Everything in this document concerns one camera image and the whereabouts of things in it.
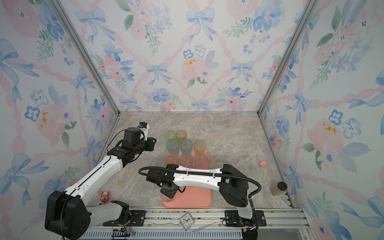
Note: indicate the clear glass column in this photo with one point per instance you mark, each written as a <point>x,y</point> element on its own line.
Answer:
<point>186,160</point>

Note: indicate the yellow green cup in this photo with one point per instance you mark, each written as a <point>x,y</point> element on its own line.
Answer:
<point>199,147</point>

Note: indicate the aluminium front rail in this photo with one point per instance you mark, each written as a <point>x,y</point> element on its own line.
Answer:
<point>203,224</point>

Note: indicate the pink rectangular tray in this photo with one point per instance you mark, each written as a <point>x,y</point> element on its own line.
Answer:
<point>192,197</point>

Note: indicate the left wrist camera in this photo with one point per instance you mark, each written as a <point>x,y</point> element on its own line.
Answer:
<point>144,127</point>

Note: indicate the amber yellow cup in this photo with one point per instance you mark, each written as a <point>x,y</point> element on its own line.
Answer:
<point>181,135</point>

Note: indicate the left corner aluminium post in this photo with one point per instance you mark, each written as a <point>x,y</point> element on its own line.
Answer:
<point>85,56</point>

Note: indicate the clear pinkish cup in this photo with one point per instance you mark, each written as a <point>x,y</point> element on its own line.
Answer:
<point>201,162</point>

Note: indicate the small pink toy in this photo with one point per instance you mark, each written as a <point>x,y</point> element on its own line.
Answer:
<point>263,163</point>

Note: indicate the small jar dark lid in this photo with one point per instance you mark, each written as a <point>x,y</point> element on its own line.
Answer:
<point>278,188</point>

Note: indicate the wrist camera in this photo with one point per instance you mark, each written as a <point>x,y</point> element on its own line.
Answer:
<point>158,177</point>
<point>144,127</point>

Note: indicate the corner aluminium post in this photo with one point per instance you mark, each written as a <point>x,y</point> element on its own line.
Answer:
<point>85,56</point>
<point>303,23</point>

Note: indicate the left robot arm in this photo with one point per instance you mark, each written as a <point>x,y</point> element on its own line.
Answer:
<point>68,212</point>

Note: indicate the right corner aluminium post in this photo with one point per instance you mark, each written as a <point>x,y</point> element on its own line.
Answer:
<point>303,23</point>

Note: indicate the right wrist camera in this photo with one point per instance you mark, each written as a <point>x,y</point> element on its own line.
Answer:
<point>158,177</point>

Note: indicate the light green textured cup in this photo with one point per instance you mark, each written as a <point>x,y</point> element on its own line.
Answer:
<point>170,135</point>

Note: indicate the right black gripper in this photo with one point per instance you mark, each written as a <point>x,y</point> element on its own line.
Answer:
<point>170,195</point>

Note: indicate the clear frosted cup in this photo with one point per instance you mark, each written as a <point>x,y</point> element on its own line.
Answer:
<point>166,198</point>

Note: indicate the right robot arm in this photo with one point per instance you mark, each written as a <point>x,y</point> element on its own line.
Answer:
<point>235,188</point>

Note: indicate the teal textured cup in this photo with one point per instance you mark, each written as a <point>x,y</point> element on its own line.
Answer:
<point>173,147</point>
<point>186,147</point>

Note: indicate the small white clock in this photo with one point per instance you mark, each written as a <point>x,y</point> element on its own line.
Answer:
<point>187,221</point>

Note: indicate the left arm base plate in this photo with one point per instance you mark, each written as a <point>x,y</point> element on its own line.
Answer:
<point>131,218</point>

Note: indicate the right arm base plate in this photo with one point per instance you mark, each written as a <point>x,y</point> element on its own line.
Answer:
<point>233,219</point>

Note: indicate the pink bear figurine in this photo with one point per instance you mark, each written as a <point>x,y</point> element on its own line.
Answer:
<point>104,197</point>

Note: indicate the pink tinted glass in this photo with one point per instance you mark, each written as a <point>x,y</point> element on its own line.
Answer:
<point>172,160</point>

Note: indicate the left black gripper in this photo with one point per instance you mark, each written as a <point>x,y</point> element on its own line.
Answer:
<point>151,143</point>

